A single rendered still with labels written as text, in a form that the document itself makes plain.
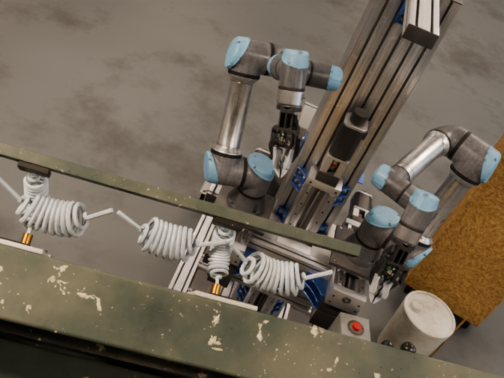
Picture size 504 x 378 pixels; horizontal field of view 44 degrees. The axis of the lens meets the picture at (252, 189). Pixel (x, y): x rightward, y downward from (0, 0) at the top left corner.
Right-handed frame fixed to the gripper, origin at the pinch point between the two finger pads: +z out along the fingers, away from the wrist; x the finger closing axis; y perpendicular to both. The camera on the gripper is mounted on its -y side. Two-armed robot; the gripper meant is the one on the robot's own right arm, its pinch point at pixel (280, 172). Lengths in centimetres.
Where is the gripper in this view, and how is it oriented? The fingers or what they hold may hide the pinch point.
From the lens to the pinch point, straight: 181.2
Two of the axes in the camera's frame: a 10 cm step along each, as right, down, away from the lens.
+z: -1.2, 9.6, 2.4
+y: -1.7, 2.2, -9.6
